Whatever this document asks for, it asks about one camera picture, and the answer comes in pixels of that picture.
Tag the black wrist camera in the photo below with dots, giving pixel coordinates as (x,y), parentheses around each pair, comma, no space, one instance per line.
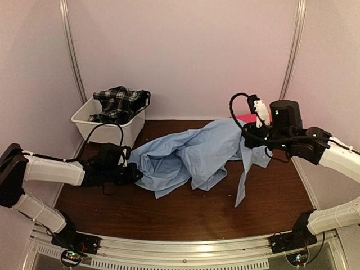
(111,155)
(285,114)

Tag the aluminium frame post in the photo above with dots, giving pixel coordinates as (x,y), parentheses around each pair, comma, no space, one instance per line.
(66,24)
(294,48)

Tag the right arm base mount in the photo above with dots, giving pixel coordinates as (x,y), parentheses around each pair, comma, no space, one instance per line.
(294,244)

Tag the white plastic laundry bin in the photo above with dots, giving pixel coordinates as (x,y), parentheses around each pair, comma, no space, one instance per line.
(108,133)

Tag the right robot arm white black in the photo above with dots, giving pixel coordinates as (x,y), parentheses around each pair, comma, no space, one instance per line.
(318,147)

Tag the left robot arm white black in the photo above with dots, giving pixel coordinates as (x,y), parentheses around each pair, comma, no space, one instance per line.
(19,166)

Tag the front aluminium rail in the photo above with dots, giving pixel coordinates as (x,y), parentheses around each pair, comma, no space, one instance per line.
(244,253)

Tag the pink trousers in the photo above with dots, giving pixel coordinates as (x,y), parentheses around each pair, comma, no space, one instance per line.
(247,118)

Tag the right aluminium frame post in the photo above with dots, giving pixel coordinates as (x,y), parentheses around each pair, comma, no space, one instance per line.
(294,48)

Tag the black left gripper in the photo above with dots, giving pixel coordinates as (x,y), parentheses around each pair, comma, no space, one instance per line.
(132,178)

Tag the left aluminium frame post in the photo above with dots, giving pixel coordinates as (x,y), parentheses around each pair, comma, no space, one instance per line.
(66,24)

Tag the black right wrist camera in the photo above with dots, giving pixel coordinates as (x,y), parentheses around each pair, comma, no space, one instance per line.
(285,114)

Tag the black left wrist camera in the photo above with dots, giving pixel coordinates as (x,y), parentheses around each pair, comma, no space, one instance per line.
(111,155)

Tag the light blue shirt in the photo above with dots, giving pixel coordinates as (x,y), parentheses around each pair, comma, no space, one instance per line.
(196,155)

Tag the black white plaid garment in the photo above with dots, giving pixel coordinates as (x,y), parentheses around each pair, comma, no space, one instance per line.
(120,105)

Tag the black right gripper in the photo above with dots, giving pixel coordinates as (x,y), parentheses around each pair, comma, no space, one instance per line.
(249,139)

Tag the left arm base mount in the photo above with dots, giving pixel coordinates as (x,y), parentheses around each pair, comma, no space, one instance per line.
(77,245)

